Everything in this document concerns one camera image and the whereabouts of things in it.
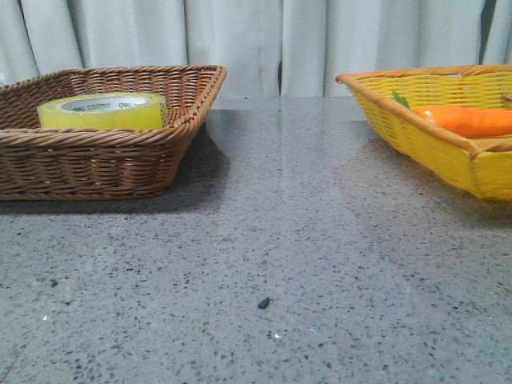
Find yellow tape roll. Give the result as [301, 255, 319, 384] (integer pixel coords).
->
[37, 92, 168, 130]

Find small black debris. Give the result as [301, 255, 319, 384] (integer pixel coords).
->
[258, 297, 271, 309]

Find white curtain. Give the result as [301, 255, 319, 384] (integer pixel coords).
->
[1, 1, 511, 98]

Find green carrot leaves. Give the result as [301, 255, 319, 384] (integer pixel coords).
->
[392, 90, 410, 109]

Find yellow woven basket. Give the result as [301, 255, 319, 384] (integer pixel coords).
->
[336, 64, 511, 201]

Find brown wicker basket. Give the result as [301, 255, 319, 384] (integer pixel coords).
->
[1, 65, 227, 201]

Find orange toy carrot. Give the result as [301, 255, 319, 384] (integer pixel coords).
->
[415, 105, 511, 138]

